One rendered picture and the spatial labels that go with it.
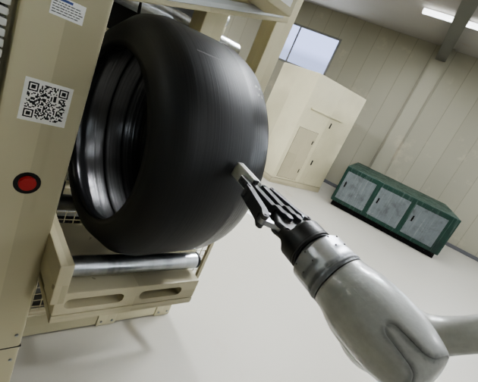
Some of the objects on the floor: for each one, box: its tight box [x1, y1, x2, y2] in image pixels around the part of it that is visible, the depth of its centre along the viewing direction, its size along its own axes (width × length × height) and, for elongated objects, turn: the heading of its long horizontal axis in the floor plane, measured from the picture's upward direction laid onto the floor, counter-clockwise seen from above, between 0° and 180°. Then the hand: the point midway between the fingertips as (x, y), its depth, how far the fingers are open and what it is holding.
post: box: [0, 0, 114, 382], centre depth 62 cm, size 13×13×250 cm
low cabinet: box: [331, 162, 461, 258], centre depth 673 cm, size 202×185×80 cm
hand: (246, 178), depth 65 cm, fingers closed
